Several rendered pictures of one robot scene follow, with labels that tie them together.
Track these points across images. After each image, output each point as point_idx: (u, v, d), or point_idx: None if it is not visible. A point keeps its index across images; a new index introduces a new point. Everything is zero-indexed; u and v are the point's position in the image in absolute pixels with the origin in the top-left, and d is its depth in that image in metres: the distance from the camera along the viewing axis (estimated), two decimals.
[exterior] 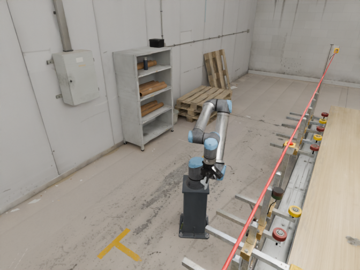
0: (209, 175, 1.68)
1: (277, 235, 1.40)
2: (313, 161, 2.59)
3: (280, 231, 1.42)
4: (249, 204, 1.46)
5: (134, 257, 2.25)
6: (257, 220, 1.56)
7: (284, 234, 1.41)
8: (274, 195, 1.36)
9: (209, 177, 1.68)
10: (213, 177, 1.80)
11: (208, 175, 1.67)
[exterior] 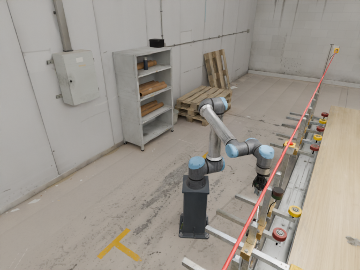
0: (265, 184, 1.55)
1: (277, 235, 1.40)
2: (313, 161, 2.59)
3: (280, 231, 1.42)
4: None
5: (134, 257, 2.25)
6: (258, 219, 1.57)
7: (284, 234, 1.41)
8: (274, 195, 1.36)
9: (265, 185, 1.56)
10: (257, 193, 1.60)
11: None
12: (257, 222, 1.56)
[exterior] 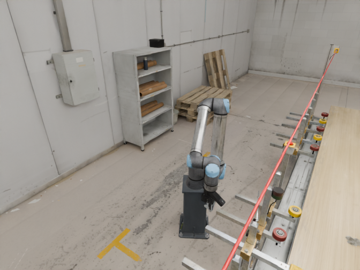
0: (211, 203, 1.61)
1: (277, 235, 1.40)
2: (313, 161, 2.59)
3: (280, 231, 1.42)
4: (259, 190, 1.62)
5: (134, 257, 2.25)
6: (258, 219, 1.57)
7: (284, 234, 1.41)
8: (274, 195, 1.36)
9: (210, 204, 1.61)
10: None
11: (209, 204, 1.60)
12: (257, 222, 1.56)
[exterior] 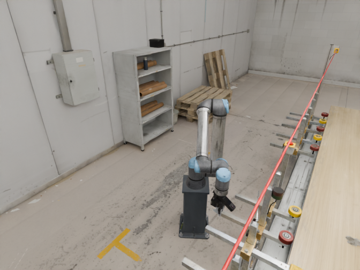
0: (220, 208, 1.57)
1: (284, 238, 1.38)
2: (313, 161, 2.59)
3: (287, 234, 1.40)
4: (259, 190, 1.62)
5: (134, 257, 2.25)
6: (258, 219, 1.57)
7: (290, 237, 1.39)
8: (274, 195, 1.36)
9: (220, 209, 1.58)
10: None
11: (219, 209, 1.57)
12: (257, 222, 1.56)
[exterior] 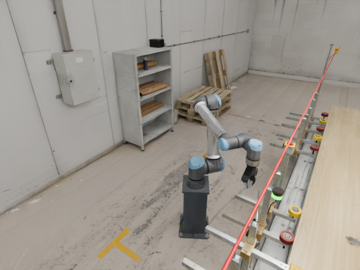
0: None
1: (285, 238, 1.38)
2: (313, 161, 2.59)
3: (288, 234, 1.40)
4: (259, 190, 1.62)
5: (134, 257, 2.25)
6: (258, 219, 1.57)
7: (291, 238, 1.38)
8: (274, 195, 1.36)
9: None
10: (248, 186, 1.69)
11: None
12: (257, 222, 1.56)
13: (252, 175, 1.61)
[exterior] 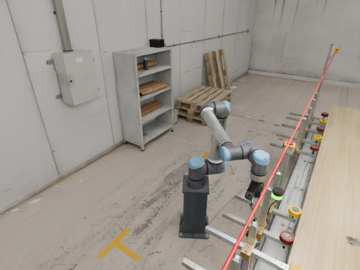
0: None
1: (285, 238, 1.38)
2: (313, 161, 2.59)
3: (288, 234, 1.40)
4: (249, 205, 1.46)
5: (134, 257, 2.25)
6: (257, 220, 1.56)
7: (291, 238, 1.38)
8: (274, 195, 1.36)
9: None
10: (253, 203, 1.48)
11: None
12: None
13: (257, 192, 1.40)
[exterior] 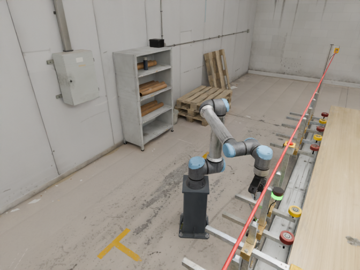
0: None
1: (285, 238, 1.38)
2: (313, 161, 2.59)
3: (288, 234, 1.40)
4: (249, 205, 1.46)
5: (134, 257, 2.25)
6: (257, 220, 1.56)
7: (291, 238, 1.38)
8: (274, 195, 1.36)
9: None
10: (255, 197, 1.53)
11: None
12: None
13: (260, 186, 1.45)
